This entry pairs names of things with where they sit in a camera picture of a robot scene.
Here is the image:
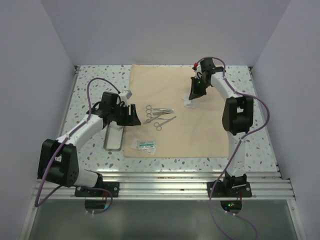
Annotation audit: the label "steel scalpel handle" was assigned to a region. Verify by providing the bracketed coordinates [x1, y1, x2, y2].
[142, 115, 160, 125]

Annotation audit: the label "steel forceps with rings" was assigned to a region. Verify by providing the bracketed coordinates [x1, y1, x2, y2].
[146, 113, 169, 120]

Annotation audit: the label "green labelled sterile packet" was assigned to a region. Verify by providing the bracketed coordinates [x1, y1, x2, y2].
[136, 140, 156, 151]

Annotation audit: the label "beige cloth mat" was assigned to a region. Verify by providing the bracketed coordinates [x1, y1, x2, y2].
[124, 64, 229, 158]

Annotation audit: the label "upper steel scissors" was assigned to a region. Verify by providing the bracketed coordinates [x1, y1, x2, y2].
[145, 105, 174, 111]

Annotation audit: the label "white sterile packet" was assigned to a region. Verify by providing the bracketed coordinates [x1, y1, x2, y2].
[130, 138, 157, 156]

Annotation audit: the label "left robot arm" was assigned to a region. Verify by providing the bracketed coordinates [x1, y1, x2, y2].
[37, 90, 141, 197]

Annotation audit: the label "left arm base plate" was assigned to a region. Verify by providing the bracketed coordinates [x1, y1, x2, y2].
[74, 181, 120, 198]

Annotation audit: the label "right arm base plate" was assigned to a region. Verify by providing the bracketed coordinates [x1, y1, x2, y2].
[206, 180, 253, 198]

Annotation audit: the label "steel tweezers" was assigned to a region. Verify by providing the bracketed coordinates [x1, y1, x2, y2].
[152, 110, 174, 116]

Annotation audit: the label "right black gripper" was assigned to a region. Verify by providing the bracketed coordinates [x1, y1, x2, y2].
[189, 76, 210, 101]

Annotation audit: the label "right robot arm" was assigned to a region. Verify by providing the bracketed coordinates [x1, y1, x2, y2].
[188, 57, 254, 198]

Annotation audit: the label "metal instrument tray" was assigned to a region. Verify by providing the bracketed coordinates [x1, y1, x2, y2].
[103, 125, 125, 152]

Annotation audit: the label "aluminium rail frame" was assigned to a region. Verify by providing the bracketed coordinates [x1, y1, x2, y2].
[21, 65, 306, 240]

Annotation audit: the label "lower steel scissors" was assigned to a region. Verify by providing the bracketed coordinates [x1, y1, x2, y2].
[153, 116, 176, 131]

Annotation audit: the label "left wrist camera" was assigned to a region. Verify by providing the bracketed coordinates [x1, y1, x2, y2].
[118, 90, 132, 102]

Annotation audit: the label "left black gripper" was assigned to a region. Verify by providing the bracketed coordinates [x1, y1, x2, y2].
[110, 103, 141, 126]

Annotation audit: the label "steel scissors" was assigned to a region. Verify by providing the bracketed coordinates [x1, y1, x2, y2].
[153, 116, 176, 131]
[145, 105, 174, 111]

